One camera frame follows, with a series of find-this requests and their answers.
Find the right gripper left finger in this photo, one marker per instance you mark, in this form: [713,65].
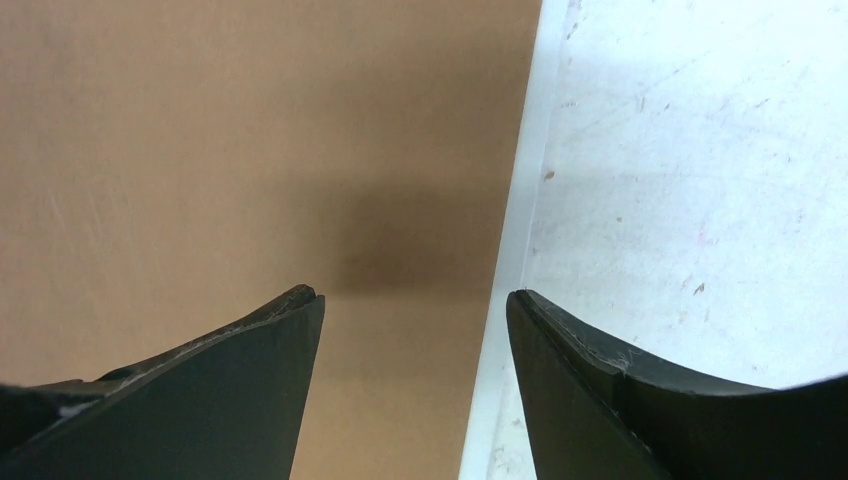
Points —
[227,405]

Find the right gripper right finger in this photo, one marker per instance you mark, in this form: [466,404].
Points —
[597,407]

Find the white brown backing board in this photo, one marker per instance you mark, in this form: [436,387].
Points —
[169,166]

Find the white picture frame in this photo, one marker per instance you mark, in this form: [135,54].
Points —
[495,366]

